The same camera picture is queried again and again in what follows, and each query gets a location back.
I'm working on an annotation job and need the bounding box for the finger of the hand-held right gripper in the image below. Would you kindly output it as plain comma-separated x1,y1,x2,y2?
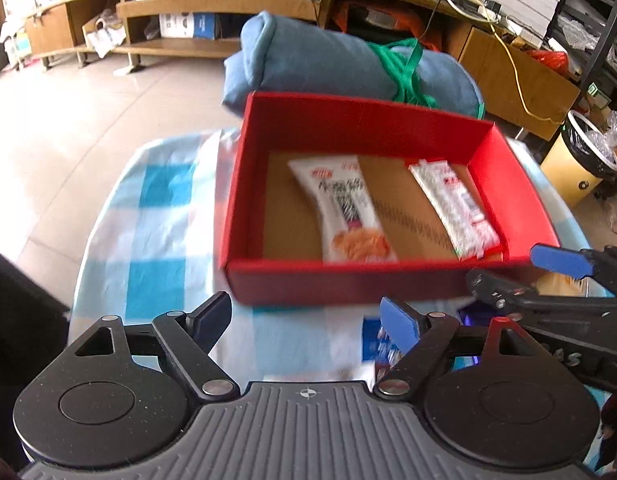
465,267,617,322
530,243,617,297

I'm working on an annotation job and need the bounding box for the white red striped snack packet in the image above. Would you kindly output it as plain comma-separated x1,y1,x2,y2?
409,159,504,261

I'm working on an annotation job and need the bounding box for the white paper bag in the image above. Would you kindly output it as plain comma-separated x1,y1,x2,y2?
83,17,126,58

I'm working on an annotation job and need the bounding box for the white snack packet orange picture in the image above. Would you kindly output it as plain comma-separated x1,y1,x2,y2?
287,156,399,263

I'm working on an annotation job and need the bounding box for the red cardboard box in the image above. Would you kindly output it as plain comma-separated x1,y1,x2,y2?
213,91,562,307

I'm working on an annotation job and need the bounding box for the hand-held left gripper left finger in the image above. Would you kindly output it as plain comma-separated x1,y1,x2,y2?
76,291,240,402

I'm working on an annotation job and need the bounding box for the rolled blue blanket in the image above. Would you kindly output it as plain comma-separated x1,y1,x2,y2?
223,10,487,121

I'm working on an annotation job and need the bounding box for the red plastic bag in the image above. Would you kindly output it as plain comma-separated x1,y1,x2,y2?
531,49,569,76

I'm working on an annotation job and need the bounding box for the blue white checkered tablecloth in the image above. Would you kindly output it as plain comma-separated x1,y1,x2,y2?
68,127,617,476

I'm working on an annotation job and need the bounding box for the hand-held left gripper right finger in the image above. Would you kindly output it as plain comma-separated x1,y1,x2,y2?
373,296,542,402

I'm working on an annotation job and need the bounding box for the blue sausage packet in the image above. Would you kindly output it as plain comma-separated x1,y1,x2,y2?
363,316,405,377

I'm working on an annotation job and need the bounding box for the yellow cable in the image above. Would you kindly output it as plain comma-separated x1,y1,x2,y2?
439,0,564,123

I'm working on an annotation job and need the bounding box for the green rope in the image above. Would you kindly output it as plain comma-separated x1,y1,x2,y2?
369,37,485,118

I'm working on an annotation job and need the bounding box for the orange bag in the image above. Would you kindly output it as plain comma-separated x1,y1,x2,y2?
333,0,439,51

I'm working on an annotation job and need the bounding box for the white blue carton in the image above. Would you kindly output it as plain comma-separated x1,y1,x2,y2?
158,10,219,40

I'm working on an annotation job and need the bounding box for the black metal shelf rack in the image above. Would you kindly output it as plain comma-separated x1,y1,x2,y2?
543,0,617,111

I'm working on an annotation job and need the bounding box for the wooden tv stand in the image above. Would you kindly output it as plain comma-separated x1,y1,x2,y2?
23,0,582,141

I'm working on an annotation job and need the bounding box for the yellow trash bin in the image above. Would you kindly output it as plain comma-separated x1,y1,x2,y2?
540,110,617,208

